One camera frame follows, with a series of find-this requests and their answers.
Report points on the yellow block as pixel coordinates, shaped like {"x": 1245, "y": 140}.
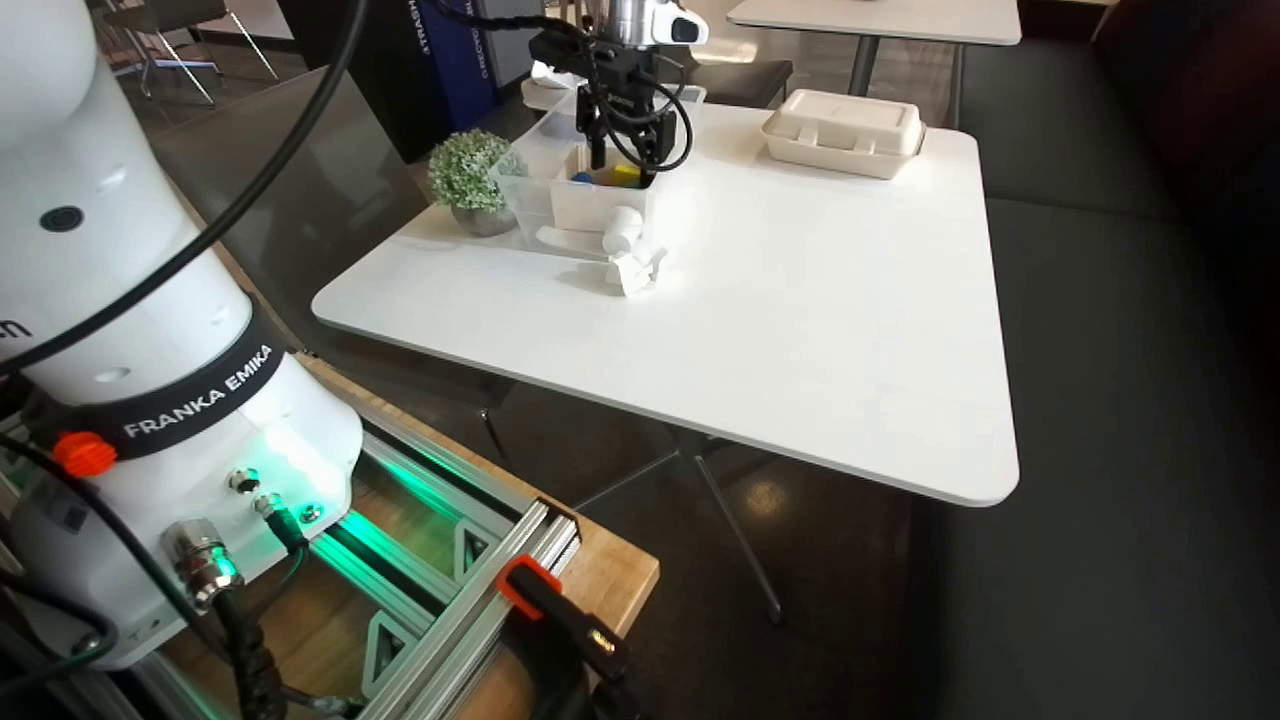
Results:
{"x": 617, "y": 173}

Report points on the aluminium profile frame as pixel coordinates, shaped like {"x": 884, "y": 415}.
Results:
{"x": 455, "y": 603}

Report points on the green faux plant ball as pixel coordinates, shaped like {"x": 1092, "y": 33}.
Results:
{"x": 473, "y": 173}

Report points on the wooden base board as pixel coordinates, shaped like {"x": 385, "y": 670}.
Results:
{"x": 604, "y": 573}

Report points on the white side table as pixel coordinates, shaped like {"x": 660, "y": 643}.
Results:
{"x": 880, "y": 18}

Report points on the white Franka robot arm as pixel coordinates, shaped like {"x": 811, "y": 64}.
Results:
{"x": 123, "y": 224}

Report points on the red black clamp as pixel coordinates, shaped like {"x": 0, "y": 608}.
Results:
{"x": 560, "y": 614}

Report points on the orange round knob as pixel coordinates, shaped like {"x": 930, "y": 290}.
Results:
{"x": 85, "y": 454}

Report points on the black table leg frame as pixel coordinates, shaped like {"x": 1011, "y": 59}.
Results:
{"x": 726, "y": 513}

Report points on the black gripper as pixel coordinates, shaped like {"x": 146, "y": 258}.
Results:
{"x": 614, "y": 64}

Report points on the black bench sofa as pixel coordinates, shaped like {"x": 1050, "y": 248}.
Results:
{"x": 1134, "y": 402}

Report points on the white square bowl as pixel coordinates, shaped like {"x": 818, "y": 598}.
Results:
{"x": 603, "y": 207}

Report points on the dark blue panel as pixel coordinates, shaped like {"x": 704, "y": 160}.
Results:
{"x": 402, "y": 64}

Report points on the clear plastic bin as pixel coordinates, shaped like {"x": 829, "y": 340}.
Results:
{"x": 674, "y": 187}

